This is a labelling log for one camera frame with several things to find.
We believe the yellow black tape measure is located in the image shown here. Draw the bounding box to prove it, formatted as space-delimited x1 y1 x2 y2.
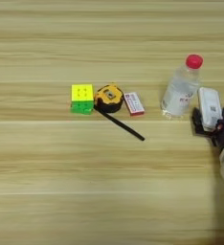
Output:
93 82 146 142

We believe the red white eraser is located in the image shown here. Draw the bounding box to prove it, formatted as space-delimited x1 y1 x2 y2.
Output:
123 91 146 117

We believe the yellow green puzzle cube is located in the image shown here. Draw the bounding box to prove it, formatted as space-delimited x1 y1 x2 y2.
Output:
69 83 96 116

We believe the clear water bottle red cap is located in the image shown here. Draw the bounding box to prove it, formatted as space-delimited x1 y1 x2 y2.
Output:
160 54 205 121

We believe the white rectangular device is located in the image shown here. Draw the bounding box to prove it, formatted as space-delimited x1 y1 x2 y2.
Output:
197 86 224 132

